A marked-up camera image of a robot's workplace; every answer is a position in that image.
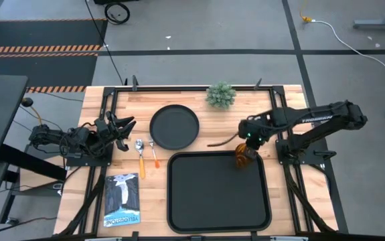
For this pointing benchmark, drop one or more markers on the black rectangular tray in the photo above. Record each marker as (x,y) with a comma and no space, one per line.
(219,194)

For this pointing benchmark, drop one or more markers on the Yellowstone picture card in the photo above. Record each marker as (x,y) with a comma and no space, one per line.
(122,201)

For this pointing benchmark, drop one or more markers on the grey table leg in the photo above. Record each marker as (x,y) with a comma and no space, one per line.
(379,23)

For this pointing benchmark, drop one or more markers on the black metal table frame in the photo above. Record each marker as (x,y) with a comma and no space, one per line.
(192,88)

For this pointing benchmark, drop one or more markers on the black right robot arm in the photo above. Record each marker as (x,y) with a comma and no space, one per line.
(316,118)

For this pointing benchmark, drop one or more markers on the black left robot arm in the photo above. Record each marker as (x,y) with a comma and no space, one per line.
(51,137)

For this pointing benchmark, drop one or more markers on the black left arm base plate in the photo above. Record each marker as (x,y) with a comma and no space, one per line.
(88,161)

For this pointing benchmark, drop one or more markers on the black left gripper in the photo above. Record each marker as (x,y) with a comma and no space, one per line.
(106,129)

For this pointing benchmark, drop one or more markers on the black round plate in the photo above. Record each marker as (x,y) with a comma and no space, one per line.
(174,127)

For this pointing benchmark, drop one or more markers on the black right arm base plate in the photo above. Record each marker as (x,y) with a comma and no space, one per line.
(309,159)

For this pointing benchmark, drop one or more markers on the hazard-striped black floor mat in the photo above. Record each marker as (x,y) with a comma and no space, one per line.
(41,67)

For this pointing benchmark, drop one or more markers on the black frame clamp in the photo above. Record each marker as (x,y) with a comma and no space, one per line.
(257,84)

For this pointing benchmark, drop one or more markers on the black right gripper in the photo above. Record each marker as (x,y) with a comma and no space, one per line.
(254,130)

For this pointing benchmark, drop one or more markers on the amber glass cup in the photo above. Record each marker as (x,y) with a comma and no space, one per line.
(242,160)

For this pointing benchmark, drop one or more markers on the green artificial succulent plant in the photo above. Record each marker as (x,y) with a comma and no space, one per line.
(221,95)

